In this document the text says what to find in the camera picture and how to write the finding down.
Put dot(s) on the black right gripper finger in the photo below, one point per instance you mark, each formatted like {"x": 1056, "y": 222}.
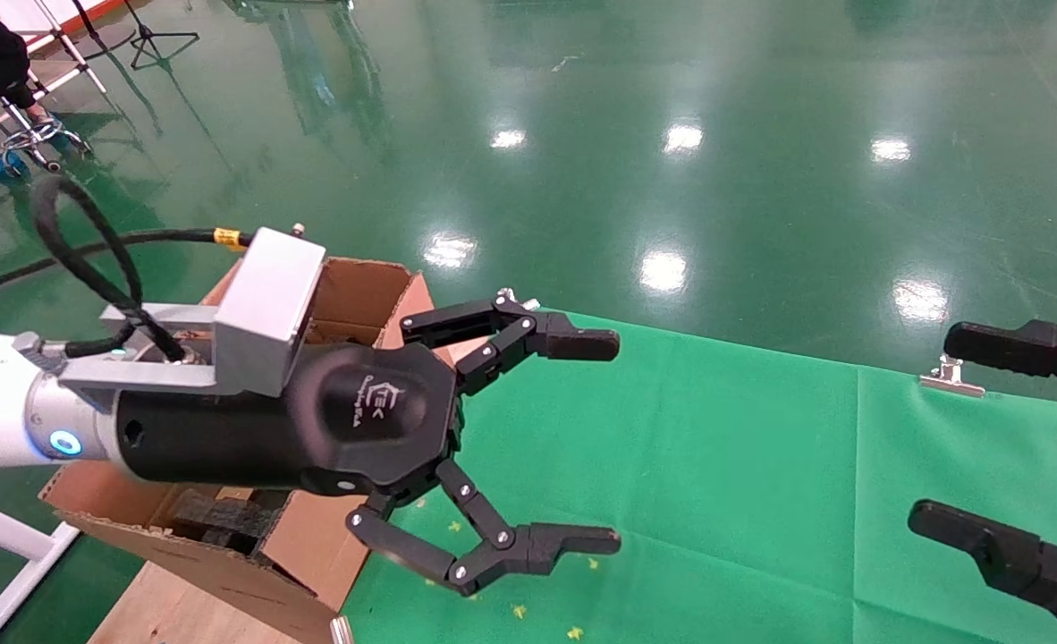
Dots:
{"x": 1020, "y": 347}
{"x": 1011, "y": 559}

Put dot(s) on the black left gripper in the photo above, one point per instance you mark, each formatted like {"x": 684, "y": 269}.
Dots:
{"x": 242, "y": 438}

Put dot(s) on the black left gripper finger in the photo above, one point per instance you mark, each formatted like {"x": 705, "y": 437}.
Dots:
{"x": 533, "y": 546}
{"x": 578, "y": 342}

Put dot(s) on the large open cardboard carton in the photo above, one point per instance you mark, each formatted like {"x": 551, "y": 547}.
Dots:
{"x": 354, "y": 291}

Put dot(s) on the black foam packing block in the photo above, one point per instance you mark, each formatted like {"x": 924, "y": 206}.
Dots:
{"x": 224, "y": 521}

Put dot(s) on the green cloth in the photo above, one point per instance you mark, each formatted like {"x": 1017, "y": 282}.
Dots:
{"x": 761, "y": 492}

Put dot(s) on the metal wheeled chair base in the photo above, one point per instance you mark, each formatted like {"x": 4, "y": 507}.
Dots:
{"x": 37, "y": 134}

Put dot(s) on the black tripod stand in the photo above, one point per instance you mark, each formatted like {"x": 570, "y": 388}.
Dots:
{"x": 146, "y": 38}

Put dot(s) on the stand with round base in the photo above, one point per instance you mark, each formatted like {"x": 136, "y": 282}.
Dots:
{"x": 108, "y": 40}

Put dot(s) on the white rack with orange edge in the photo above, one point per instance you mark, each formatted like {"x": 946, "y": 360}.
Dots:
{"x": 23, "y": 13}

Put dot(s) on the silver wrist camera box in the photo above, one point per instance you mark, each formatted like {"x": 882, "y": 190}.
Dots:
{"x": 265, "y": 304}

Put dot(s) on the white metal frame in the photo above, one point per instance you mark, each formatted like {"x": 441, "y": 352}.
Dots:
{"x": 1, "y": 532}

